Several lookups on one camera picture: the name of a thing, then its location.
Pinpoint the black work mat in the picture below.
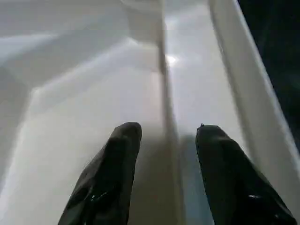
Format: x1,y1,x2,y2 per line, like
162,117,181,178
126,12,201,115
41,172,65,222
237,0,300,155

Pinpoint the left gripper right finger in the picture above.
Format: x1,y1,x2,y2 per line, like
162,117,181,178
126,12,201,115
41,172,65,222
195,124,298,225

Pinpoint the white plastic table top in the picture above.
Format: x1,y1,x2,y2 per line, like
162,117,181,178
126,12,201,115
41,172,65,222
0,0,300,225

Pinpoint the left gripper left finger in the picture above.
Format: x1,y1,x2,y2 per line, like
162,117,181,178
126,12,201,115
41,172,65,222
58,122,143,225

